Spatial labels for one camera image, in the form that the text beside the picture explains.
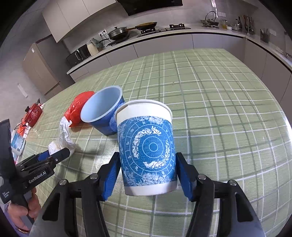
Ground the red plastic bag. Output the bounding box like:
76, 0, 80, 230
64, 91, 95, 127

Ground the black lidded wok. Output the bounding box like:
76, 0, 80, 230
108, 27, 135, 40

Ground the blue plastic bowl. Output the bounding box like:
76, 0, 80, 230
80, 86, 125, 136

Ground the blue white paper cup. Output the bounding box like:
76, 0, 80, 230
115, 99, 177, 196

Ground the black range hood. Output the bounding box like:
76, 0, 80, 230
118, 0, 183, 16

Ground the black microwave oven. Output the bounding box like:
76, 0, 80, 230
66, 44, 91, 67

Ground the white kettle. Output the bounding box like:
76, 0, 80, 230
87, 41, 99, 56

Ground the black gas stove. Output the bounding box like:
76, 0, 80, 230
138, 23, 191, 37

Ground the white plastic bag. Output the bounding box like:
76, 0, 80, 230
48, 116, 76, 157

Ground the left hand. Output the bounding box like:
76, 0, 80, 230
7, 188, 41, 232

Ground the white blue device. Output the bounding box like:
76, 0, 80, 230
11, 130, 26, 156

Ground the refrigerator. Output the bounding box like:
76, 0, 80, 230
22, 35, 75, 100

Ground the frying pan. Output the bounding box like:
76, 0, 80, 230
127, 22, 157, 31

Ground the black utensil holder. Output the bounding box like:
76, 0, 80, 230
260, 28, 270, 43

